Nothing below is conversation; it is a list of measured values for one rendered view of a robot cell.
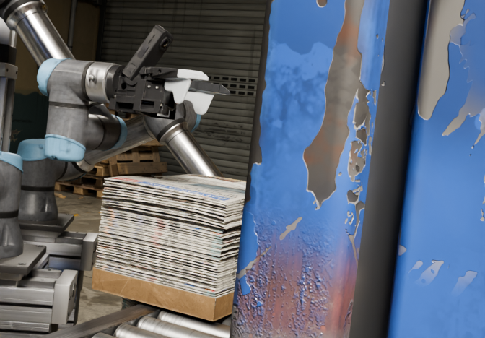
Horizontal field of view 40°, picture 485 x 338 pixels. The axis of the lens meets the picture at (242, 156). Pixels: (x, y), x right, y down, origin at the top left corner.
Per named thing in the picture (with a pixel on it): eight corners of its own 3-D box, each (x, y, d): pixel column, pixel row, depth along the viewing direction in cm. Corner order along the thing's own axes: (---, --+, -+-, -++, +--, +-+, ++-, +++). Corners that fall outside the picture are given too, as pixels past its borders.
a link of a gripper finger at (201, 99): (224, 119, 124) (175, 111, 123) (229, 89, 125) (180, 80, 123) (226, 118, 121) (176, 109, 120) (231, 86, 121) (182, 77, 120)
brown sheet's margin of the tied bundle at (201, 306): (138, 276, 146) (139, 256, 146) (253, 305, 133) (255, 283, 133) (89, 288, 132) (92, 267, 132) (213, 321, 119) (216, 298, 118)
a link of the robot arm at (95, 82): (109, 67, 128) (87, 55, 120) (130, 68, 126) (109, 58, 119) (102, 105, 127) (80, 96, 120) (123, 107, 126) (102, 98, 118)
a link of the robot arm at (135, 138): (28, 150, 205) (177, 85, 188) (57, 150, 219) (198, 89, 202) (39, 187, 204) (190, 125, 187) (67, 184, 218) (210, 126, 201)
